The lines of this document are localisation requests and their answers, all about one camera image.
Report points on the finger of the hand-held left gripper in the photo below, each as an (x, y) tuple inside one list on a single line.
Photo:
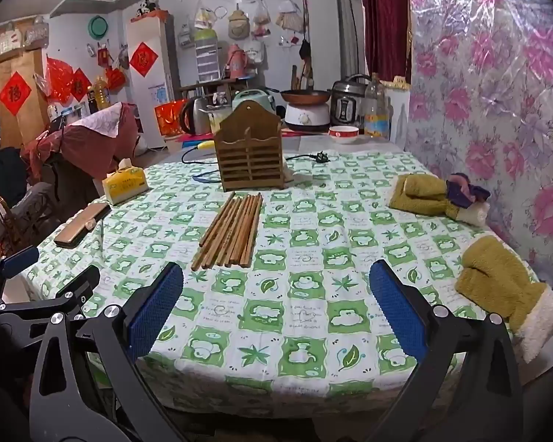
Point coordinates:
[(76, 287), (20, 258)]

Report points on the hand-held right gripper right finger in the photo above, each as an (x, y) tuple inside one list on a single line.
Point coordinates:
[(396, 313)]

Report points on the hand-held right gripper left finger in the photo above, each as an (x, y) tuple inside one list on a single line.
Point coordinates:
[(159, 313)]

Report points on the bundle of wooden chopsticks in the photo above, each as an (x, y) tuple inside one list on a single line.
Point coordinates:
[(232, 232)]

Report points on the wooden chopstick holder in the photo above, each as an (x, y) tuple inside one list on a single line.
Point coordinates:
[(249, 161)]

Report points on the green checkered tablecloth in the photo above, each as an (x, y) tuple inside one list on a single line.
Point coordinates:
[(304, 285)]

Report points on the olive green mitten near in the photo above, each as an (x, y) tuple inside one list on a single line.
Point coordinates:
[(497, 285)]

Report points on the olive green mitten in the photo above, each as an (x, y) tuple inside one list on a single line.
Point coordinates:
[(414, 193), (497, 285)]

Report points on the yellow tissue box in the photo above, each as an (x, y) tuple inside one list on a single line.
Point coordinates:
[(124, 184)]

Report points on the olive green mitten far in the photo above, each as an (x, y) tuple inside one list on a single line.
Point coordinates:
[(414, 193)]

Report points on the red plastic covered furniture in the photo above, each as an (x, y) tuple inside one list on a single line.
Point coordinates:
[(83, 152)]

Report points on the wooden door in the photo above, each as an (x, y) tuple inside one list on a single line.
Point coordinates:
[(27, 129)]

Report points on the purple cloth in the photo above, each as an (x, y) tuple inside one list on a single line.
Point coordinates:
[(465, 191)]

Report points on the white patterned cloth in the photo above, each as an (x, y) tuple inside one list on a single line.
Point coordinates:
[(101, 122)]

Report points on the red diamond paper on door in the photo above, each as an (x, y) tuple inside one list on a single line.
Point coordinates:
[(15, 93)]

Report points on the white printed cloth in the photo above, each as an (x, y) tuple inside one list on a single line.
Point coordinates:
[(350, 145)]

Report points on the yellow electric frying pan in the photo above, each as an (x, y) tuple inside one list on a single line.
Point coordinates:
[(207, 145)]

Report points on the yellow cooking oil jug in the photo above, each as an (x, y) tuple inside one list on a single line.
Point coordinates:
[(101, 96)]

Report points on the small red diamond paper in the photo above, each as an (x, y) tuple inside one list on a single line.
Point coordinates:
[(79, 85)]

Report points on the red and white bowl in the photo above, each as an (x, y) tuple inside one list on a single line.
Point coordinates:
[(344, 136)]

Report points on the red gift bag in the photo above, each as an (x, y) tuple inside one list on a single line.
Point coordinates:
[(168, 119)]

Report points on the clear plastic oil bottle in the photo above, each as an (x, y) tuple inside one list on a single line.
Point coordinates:
[(376, 119)]

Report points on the steel electric kettle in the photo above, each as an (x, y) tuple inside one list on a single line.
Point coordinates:
[(193, 119)]

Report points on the cream slow cooker pot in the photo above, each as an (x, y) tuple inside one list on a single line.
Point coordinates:
[(215, 122)]

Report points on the white refrigerator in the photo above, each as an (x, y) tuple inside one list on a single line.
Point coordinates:
[(152, 92)]

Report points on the small paper notice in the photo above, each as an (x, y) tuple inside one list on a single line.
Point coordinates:
[(159, 94)]

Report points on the black electric pressure cooker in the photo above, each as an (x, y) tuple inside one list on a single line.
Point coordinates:
[(345, 106)]

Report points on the beige handbag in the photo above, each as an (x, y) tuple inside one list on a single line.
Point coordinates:
[(7, 43), (37, 34)]

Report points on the white electric cooker base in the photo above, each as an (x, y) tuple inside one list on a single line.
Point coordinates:
[(304, 117)]

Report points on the red hanging bag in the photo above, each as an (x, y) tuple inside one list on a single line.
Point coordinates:
[(103, 57)]

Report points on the wooden side table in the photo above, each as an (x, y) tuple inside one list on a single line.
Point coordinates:
[(198, 86)]

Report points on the red diamond paper on refrigerator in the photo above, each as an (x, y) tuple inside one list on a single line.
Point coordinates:
[(144, 60)]

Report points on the brown frying pan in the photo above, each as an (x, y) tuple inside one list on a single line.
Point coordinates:
[(304, 96)]

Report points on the green rice cooker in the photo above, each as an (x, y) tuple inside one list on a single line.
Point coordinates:
[(262, 99)]

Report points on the green round basin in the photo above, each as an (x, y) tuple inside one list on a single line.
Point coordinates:
[(98, 27)]

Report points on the plastic drawer tower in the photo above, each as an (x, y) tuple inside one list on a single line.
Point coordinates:
[(207, 60)]

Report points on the pink thermos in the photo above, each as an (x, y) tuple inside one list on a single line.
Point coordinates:
[(237, 62)]

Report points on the white tote bag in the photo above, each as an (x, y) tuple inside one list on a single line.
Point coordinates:
[(256, 53)]

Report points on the panda plush toy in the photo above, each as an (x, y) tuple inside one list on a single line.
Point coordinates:
[(143, 8)]

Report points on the black hanging bag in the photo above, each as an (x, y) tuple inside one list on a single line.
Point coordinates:
[(305, 50)]

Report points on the grey sliding door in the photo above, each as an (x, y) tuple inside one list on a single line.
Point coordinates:
[(348, 32)]

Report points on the dark red curtain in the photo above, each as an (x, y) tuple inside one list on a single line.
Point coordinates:
[(387, 18)]

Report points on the plastic bag with yellow contents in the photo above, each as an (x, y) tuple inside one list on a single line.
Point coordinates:
[(205, 16)]

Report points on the clear plastic bag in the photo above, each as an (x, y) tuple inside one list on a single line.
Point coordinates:
[(261, 20)]

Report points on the hanging bag of beige goods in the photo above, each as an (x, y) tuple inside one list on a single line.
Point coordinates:
[(289, 18)]

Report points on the red paper wall decoration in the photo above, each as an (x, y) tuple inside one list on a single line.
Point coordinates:
[(60, 78)]

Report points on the floral plastic wall sheet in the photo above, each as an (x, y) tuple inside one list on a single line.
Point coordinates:
[(488, 101)]

